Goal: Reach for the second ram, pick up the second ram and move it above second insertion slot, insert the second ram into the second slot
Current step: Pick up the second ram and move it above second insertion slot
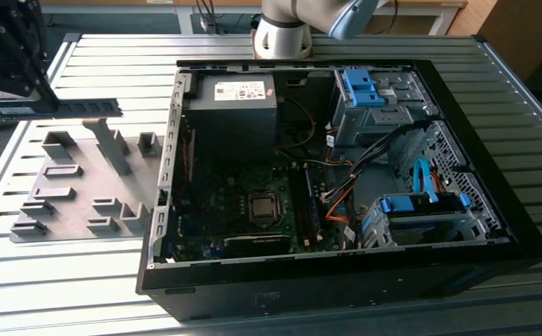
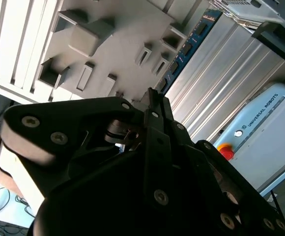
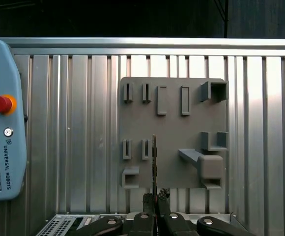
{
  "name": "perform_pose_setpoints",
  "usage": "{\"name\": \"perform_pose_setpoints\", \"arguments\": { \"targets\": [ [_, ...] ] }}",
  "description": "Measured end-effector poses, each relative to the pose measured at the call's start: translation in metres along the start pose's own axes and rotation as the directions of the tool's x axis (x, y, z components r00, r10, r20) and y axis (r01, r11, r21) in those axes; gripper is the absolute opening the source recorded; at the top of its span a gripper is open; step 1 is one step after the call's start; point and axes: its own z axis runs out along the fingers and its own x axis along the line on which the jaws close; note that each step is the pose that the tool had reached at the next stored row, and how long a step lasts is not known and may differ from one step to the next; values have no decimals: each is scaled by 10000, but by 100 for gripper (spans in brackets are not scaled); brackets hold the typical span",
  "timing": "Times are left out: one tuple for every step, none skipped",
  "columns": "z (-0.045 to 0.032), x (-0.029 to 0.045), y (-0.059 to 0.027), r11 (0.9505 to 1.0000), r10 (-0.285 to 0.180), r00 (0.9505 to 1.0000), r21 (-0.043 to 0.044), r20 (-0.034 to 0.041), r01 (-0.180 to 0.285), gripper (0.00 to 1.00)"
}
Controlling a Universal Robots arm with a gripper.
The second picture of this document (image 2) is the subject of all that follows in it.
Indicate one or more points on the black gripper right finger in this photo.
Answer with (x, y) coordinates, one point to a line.
(243, 201)

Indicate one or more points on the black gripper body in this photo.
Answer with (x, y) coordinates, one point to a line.
(95, 209)

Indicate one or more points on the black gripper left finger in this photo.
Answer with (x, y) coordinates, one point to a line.
(59, 118)

